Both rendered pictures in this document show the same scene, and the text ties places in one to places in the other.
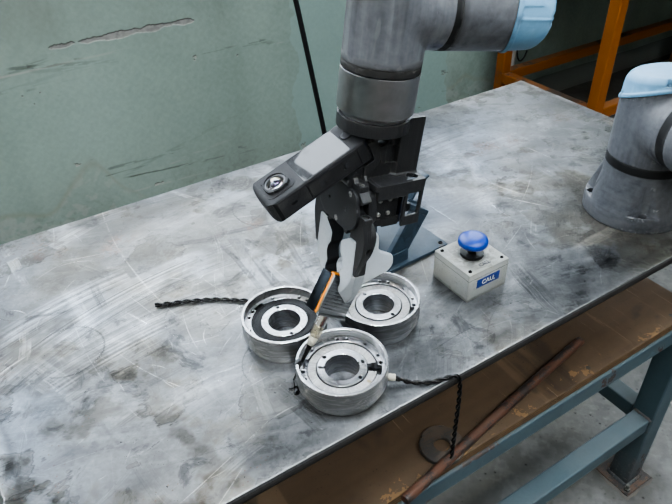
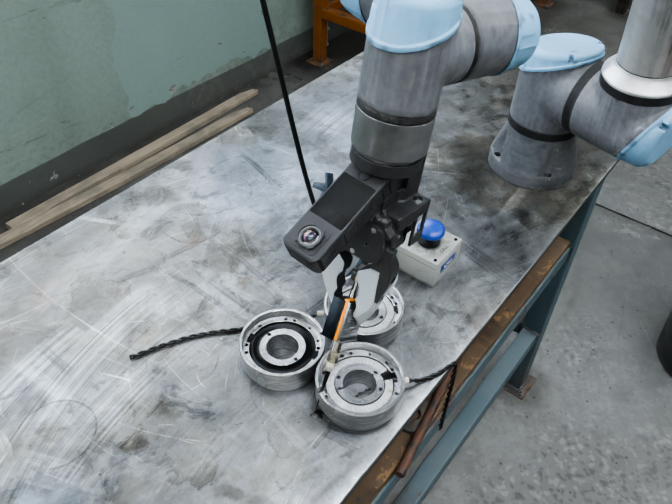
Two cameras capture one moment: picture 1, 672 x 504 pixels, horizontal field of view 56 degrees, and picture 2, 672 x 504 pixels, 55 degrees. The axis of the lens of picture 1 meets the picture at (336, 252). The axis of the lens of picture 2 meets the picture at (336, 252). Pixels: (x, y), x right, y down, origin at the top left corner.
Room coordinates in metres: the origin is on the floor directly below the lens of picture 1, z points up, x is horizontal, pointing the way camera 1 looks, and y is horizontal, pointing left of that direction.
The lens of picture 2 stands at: (0.09, 0.20, 1.46)
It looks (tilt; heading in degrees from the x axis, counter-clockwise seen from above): 43 degrees down; 337
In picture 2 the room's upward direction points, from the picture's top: 2 degrees clockwise
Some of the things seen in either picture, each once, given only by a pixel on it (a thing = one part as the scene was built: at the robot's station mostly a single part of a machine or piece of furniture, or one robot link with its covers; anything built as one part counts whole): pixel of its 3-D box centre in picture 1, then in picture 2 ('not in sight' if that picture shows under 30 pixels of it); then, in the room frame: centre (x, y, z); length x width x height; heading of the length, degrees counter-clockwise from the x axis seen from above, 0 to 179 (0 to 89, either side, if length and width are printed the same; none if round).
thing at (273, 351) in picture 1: (284, 325); (282, 350); (0.58, 0.07, 0.82); 0.10 x 0.10 x 0.04
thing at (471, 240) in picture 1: (471, 251); (429, 238); (0.68, -0.18, 0.85); 0.04 x 0.04 x 0.05
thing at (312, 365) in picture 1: (342, 372); (359, 387); (0.50, 0.00, 0.82); 0.08 x 0.08 x 0.02
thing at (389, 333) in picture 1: (378, 309); (363, 313); (0.60, -0.05, 0.82); 0.10 x 0.10 x 0.04
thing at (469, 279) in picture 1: (473, 264); (429, 249); (0.68, -0.19, 0.82); 0.08 x 0.07 x 0.05; 121
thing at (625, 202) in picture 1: (639, 180); (537, 140); (0.85, -0.48, 0.85); 0.15 x 0.15 x 0.10
